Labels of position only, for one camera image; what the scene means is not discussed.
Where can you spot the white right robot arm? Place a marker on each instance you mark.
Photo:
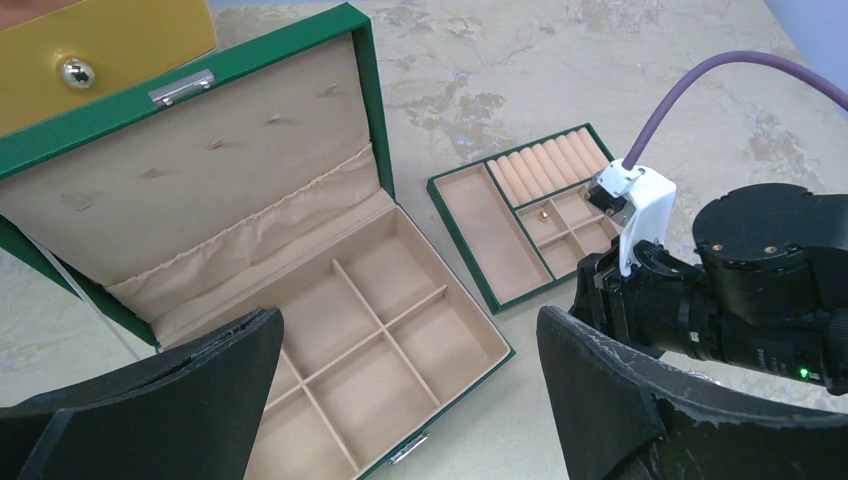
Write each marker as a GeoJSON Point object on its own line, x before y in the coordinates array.
{"type": "Point", "coordinates": [768, 294]}

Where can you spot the white cylindrical drawer cabinet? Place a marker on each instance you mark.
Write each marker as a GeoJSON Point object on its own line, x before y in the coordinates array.
{"type": "Point", "coordinates": [59, 55]}

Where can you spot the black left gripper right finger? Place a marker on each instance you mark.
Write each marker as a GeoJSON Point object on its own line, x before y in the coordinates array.
{"type": "Point", "coordinates": [621, 414]}

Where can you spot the green jewelry box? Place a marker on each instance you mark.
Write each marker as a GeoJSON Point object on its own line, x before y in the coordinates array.
{"type": "Point", "coordinates": [260, 177]}

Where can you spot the green jewelry tray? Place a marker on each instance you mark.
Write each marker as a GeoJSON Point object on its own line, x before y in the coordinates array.
{"type": "Point", "coordinates": [490, 208]}

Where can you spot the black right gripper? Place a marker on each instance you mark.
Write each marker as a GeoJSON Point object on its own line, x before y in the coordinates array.
{"type": "Point", "coordinates": [655, 309]}

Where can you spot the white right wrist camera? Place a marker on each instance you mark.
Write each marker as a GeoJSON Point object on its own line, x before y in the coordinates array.
{"type": "Point", "coordinates": [639, 200]}

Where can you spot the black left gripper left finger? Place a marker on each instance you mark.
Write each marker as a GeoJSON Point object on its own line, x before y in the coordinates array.
{"type": "Point", "coordinates": [191, 412]}

